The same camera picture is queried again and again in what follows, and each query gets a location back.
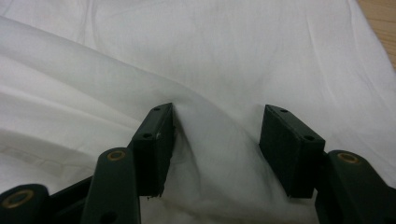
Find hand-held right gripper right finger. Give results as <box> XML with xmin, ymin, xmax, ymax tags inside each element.
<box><xmin>259</xmin><ymin>104</ymin><xmax>327</xmax><ymax>200</ymax></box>

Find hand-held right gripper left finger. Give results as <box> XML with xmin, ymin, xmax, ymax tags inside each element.
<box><xmin>128</xmin><ymin>102</ymin><xmax>177</xmax><ymax>199</ymax></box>

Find white shorts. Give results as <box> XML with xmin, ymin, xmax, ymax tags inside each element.
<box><xmin>0</xmin><ymin>0</ymin><xmax>396</xmax><ymax>224</ymax></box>

